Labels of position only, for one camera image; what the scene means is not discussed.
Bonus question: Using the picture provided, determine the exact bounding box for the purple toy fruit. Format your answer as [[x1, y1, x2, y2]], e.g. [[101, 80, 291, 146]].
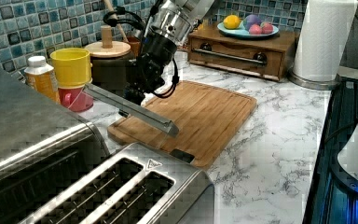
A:
[[243, 14, 261, 30]]

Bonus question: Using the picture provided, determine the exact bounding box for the white-capped supplement bottle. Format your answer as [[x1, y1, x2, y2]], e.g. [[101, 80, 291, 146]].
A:
[[24, 56, 61, 104]]

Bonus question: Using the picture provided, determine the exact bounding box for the toy strawberry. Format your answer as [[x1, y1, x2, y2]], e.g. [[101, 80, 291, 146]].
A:
[[260, 21, 273, 35]]

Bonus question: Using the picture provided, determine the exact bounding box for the brown ceramic utensil cup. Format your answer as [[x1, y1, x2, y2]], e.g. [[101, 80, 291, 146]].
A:
[[126, 36, 141, 57]]

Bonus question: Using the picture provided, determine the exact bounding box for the dark jar with wooden lid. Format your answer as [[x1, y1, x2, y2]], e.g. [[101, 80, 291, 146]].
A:
[[85, 25, 134, 95]]

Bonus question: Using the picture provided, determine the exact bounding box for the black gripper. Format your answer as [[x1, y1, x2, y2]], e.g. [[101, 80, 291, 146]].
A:
[[123, 34, 177, 105]]

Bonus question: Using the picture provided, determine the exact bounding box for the pink plastic cup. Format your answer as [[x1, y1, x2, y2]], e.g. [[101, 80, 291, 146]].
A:
[[59, 87, 93, 112]]

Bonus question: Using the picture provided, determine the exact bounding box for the bamboo cutting board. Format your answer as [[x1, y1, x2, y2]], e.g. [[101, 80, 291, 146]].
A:
[[107, 80, 256, 170]]

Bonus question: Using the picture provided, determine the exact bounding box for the pink toy fruit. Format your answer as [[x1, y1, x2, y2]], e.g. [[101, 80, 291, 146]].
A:
[[249, 24, 262, 35]]

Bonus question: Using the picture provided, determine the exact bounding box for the wooden drawer box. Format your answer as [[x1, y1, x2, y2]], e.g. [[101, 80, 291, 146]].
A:
[[187, 25, 296, 81]]

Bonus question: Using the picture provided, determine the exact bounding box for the paper towel roll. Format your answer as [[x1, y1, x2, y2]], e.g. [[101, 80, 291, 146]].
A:
[[288, 0, 358, 91]]

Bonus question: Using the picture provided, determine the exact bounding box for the black power cable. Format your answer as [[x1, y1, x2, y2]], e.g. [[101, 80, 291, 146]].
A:
[[324, 122, 357, 146]]

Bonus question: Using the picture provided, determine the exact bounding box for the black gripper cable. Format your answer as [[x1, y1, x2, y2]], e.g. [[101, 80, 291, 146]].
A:
[[151, 57, 181, 100]]

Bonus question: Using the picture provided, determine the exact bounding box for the yellow plastic cup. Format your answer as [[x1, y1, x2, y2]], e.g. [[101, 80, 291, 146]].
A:
[[50, 48, 92, 86]]

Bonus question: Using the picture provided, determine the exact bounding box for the stainless two-slot toaster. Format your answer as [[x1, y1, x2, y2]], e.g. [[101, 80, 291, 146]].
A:
[[18, 143, 215, 224]]

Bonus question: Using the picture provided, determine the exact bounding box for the light blue plate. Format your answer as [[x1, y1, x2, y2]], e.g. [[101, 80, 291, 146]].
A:
[[217, 22, 279, 39]]

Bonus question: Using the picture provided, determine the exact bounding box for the stainless toaster oven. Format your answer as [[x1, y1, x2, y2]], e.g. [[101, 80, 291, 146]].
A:
[[0, 69, 114, 224]]

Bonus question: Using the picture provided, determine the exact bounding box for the wooden spoon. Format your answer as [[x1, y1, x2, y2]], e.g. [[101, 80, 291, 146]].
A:
[[103, 0, 130, 44]]

